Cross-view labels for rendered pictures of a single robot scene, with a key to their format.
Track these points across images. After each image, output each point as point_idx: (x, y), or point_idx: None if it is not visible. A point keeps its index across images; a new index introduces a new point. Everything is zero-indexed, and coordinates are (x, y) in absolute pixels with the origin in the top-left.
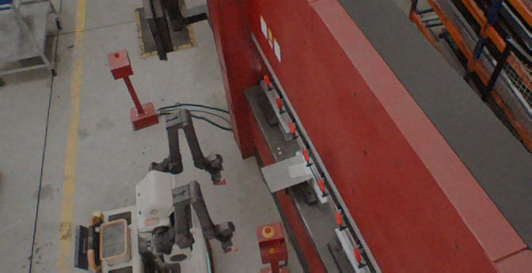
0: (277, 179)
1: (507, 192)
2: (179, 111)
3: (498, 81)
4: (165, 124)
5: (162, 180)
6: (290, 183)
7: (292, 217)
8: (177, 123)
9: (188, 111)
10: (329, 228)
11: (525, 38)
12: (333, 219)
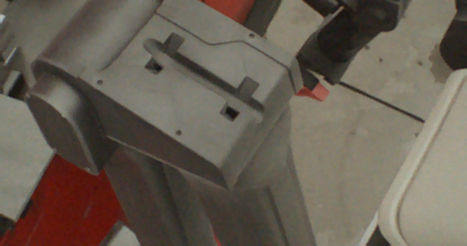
0: (14, 143)
1: None
2: (90, 78)
3: None
4: (277, 82)
5: (463, 159)
6: (1, 102)
7: (71, 225)
8: (197, 2)
9: (42, 49)
10: (52, 1)
11: None
12: (24, 12)
